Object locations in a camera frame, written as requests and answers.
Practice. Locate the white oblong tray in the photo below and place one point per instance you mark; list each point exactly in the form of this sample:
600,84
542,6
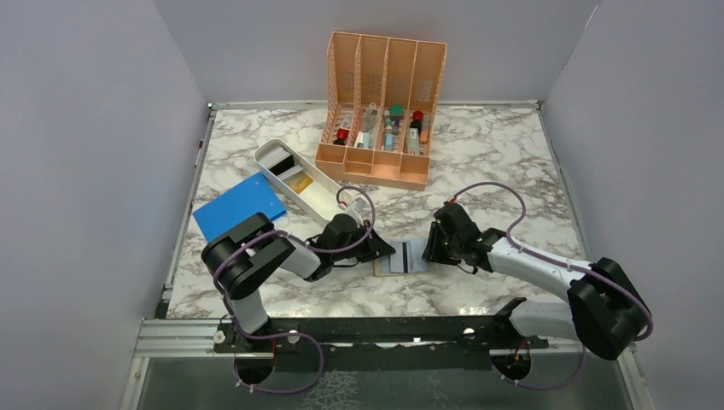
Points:
318,200

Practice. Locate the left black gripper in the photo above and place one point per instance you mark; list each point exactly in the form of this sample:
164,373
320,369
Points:
375,247

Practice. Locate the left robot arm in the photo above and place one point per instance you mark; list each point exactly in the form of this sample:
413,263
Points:
243,258

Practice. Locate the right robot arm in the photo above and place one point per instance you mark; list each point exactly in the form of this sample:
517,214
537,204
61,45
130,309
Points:
597,305

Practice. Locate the black card in tray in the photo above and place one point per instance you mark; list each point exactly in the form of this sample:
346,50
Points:
283,166

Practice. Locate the white card in tray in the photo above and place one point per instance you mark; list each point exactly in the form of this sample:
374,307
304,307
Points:
273,157

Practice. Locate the peach desk organizer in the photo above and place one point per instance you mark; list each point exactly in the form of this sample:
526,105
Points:
366,74

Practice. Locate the red black bottle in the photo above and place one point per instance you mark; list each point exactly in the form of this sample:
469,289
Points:
417,121

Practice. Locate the beige card holder wallet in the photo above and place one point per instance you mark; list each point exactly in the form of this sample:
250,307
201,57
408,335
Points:
381,266

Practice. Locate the gold card in tray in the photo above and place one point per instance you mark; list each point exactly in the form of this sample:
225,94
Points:
299,182

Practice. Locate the green capped bottle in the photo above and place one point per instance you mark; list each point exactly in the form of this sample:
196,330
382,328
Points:
395,112

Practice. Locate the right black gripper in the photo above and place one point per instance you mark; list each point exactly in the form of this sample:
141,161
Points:
433,252

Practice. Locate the red capped item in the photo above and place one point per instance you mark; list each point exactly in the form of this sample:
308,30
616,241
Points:
342,137

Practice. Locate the orange marker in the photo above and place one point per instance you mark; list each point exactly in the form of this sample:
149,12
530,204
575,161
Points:
424,134

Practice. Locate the blue notebook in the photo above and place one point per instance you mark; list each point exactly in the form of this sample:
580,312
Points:
251,196

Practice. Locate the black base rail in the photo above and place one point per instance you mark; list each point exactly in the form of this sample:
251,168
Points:
375,344

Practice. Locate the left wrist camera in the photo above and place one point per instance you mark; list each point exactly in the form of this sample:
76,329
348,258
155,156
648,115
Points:
356,208

